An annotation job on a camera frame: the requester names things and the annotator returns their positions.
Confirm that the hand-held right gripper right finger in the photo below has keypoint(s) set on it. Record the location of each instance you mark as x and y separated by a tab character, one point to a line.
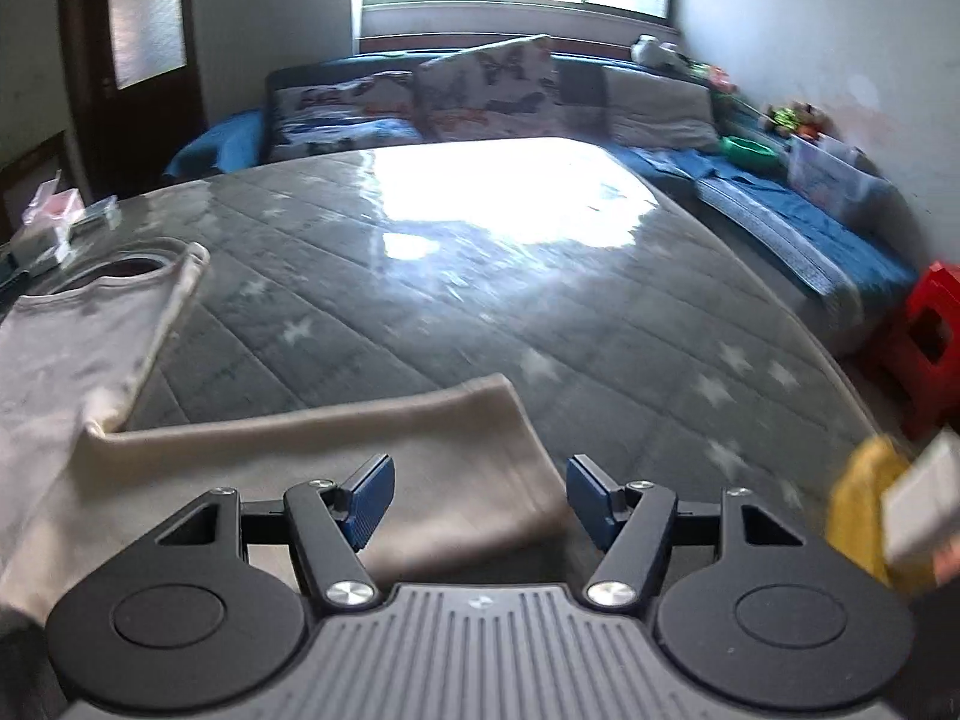
589	499

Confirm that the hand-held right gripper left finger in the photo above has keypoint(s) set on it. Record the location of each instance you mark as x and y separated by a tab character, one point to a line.
371	499

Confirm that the beige knit sweater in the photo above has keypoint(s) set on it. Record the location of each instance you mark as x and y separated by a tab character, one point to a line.
450	450

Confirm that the yellow plastic bin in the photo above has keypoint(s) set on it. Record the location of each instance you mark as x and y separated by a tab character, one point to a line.
859	502

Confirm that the round black induction cooker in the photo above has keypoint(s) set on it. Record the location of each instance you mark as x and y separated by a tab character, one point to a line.
131	268

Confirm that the blue sofa cover cloth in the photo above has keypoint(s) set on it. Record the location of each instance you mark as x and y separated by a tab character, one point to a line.
795	221

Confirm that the red plastic stool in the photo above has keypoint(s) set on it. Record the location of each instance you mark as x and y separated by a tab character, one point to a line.
926	330

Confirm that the green plastic bowl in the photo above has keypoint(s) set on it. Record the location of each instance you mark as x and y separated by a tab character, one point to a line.
750	152

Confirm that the flat butterfly print pillow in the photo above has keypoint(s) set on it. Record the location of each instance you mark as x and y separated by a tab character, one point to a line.
337	116

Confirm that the blue sofa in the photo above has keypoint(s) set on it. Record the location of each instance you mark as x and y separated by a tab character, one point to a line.
225	139

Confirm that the grey cushion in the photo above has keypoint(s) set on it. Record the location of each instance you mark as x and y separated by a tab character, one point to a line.
660	109

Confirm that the green flat packet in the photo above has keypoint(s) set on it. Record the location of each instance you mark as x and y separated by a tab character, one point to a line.
96	211

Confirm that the clear plastic storage box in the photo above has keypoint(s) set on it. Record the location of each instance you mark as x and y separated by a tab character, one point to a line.
832	180

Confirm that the small white cardboard box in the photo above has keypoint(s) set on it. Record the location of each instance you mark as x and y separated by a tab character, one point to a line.
41	244

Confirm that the large butterfly print pillow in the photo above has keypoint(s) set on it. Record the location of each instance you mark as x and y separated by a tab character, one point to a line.
487	90

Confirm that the orange and green toy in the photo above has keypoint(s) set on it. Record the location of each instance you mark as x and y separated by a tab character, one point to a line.
709	77

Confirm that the brown plush toy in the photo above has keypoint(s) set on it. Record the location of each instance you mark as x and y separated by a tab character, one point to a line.
810	118

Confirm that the dark wooden door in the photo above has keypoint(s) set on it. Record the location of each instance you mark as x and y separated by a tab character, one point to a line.
142	112

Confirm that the panda plush toy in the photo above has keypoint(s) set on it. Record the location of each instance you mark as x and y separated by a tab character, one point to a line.
656	51

